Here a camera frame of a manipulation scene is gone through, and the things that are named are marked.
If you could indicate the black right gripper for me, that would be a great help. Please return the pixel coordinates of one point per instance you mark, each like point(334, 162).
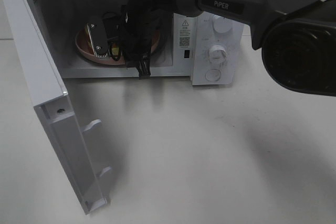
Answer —
point(139, 21)

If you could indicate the pink round plate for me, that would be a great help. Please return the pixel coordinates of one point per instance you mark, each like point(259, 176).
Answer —
point(83, 45)

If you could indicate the white microwave door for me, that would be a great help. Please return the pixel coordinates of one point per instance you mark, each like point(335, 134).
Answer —
point(52, 104)

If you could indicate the round door release button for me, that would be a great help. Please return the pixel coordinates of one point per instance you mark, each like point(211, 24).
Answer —
point(213, 75)

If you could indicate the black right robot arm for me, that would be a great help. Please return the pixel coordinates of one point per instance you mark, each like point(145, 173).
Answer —
point(297, 37)

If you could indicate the white warning label sticker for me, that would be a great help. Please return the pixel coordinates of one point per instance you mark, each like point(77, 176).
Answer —
point(184, 32)

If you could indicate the white microwave oven body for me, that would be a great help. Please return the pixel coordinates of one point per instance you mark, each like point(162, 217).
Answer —
point(65, 18)

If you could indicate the lower white timer knob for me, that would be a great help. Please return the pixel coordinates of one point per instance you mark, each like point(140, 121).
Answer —
point(217, 54)

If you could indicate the upper white power knob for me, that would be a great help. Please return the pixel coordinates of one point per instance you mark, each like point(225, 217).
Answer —
point(222, 25)

